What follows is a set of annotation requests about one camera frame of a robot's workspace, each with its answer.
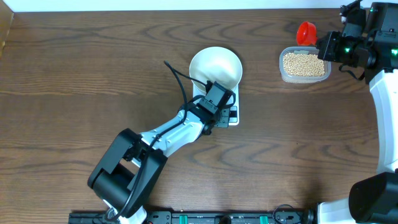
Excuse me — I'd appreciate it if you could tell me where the red plastic measuring scoop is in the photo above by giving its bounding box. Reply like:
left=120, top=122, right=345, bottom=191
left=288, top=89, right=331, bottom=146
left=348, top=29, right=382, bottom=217
left=296, top=21, right=318, bottom=46

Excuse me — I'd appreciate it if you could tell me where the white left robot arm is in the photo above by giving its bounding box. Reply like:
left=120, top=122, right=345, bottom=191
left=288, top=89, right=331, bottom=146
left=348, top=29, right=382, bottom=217
left=87, top=103, right=233, bottom=223

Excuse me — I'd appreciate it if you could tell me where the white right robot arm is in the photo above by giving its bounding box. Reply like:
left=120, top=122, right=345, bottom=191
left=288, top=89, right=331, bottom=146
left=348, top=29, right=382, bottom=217
left=314, top=1, right=397, bottom=223

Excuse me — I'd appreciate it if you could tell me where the white digital kitchen scale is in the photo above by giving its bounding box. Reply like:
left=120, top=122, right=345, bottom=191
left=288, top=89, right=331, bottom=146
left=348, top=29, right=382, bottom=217
left=193, top=85, right=239, bottom=126

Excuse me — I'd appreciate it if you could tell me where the cream plastic bowl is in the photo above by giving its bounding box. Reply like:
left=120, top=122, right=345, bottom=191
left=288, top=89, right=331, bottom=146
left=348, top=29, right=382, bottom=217
left=188, top=47, right=243, bottom=91

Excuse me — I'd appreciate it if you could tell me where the clear container of soybeans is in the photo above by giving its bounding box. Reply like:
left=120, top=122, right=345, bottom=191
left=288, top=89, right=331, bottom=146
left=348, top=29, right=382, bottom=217
left=279, top=47, right=331, bottom=84

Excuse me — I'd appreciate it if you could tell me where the brown cardboard side panel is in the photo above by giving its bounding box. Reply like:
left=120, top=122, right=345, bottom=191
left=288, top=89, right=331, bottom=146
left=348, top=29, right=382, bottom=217
left=0, top=0, right=14, bottom=56

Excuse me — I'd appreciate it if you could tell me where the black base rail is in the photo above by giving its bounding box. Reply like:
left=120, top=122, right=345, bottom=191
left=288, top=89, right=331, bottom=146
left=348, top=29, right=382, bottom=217
left=68, top=210, right=318, bottom=224

